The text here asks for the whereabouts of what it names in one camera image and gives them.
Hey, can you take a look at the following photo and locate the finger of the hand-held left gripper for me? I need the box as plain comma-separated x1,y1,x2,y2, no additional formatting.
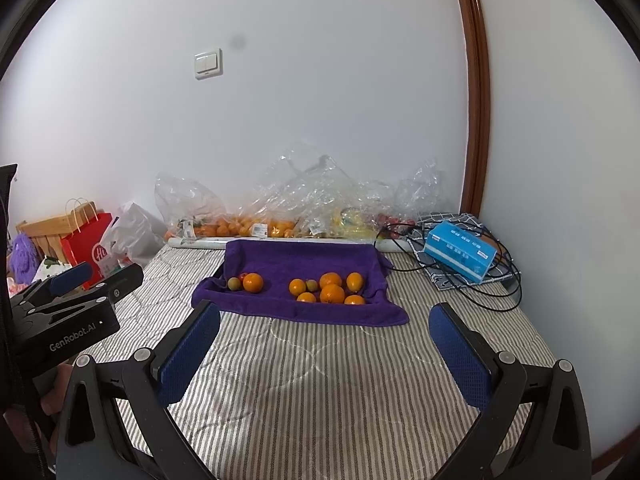
20,261,94,306
75,262,145,311

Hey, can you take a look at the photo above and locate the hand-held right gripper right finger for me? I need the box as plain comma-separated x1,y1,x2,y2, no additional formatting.
427,302,593,480

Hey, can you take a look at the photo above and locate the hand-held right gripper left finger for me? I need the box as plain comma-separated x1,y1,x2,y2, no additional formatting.
56,299,222,480

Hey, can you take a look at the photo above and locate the group of small oranges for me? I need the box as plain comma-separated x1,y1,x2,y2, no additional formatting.
227,271,368,307

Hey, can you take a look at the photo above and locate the person's left hand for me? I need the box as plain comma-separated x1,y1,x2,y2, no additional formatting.
40,362,77,456

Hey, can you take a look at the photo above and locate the red paper bag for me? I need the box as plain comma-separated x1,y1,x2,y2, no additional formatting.
60,199,118,288

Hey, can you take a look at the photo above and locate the white plastic bag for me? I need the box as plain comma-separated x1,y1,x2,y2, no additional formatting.
102,202,168,268

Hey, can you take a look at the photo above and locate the wooden crate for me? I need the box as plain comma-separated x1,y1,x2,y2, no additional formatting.
15,215,98,266

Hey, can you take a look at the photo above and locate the purple plush toy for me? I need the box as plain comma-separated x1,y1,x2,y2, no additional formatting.
10,232,41,283

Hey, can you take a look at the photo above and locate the clear plastic bag with oranges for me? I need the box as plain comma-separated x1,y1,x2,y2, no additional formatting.
154,172,301,240

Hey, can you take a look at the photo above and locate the blue tissue box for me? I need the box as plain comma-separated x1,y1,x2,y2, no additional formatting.
424,220,499,284

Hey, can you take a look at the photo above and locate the striped mattress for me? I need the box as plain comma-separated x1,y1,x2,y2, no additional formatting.
75,245,558,480

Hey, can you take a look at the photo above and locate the dark grid-patterned cloth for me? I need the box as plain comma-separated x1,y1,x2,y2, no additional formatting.
407,212,516,293

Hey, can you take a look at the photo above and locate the purple towel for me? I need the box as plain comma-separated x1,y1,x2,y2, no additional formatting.
191,239,410,328

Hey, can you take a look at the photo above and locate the clear bag with red fruit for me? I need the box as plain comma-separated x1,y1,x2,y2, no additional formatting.
370,160,446,228

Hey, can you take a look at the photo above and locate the clear bag with yellow fruit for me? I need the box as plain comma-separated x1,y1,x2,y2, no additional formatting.
250,145,381,238

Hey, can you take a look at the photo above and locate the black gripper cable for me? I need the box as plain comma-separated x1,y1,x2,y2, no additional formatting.
0,162,56,480

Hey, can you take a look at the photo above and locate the white light switch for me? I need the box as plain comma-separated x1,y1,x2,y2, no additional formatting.
193,48,223,81

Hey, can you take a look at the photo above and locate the brown wooden door frame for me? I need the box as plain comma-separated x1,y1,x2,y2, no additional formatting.
448,0,491,218

